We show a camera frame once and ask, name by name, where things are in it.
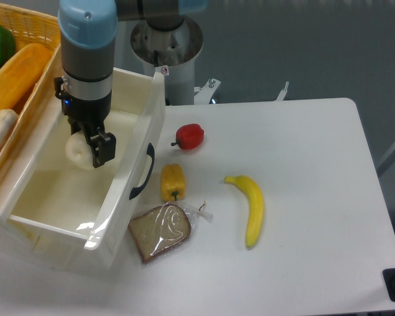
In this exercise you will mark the orange baguette loaf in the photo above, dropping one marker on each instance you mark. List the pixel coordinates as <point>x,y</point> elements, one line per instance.
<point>21,72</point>

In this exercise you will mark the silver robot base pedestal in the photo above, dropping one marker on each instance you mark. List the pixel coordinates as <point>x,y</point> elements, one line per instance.
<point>172,53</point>

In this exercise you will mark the yellow bell pepper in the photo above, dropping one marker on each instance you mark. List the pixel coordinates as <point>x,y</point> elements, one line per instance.
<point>173,184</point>

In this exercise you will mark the yellow wicker basket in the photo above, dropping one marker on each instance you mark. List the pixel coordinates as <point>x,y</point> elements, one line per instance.
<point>30,27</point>

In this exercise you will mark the black drawer handle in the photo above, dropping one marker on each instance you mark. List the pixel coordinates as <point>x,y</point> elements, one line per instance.
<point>146,174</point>

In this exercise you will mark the white drawer cabinet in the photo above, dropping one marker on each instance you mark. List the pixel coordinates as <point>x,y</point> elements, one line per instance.
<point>20,156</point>

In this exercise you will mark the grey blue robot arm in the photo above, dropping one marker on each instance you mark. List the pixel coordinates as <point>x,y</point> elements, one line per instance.
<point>88,31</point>

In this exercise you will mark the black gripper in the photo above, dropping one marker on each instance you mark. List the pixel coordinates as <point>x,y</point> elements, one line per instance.
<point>87,105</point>

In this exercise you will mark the bagged brown bread slice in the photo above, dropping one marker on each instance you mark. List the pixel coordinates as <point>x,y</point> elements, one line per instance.
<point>165,228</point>

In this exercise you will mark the red bell pepper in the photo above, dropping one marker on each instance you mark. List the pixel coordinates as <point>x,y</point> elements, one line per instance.
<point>189,136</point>

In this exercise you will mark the white drawer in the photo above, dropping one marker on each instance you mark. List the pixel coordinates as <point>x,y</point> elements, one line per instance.
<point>93,205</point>

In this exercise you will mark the white metal bracket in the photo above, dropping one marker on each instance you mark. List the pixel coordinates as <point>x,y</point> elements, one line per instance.
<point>207,94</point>

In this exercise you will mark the yellow banana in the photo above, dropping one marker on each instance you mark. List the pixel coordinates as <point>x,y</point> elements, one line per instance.
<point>252,191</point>

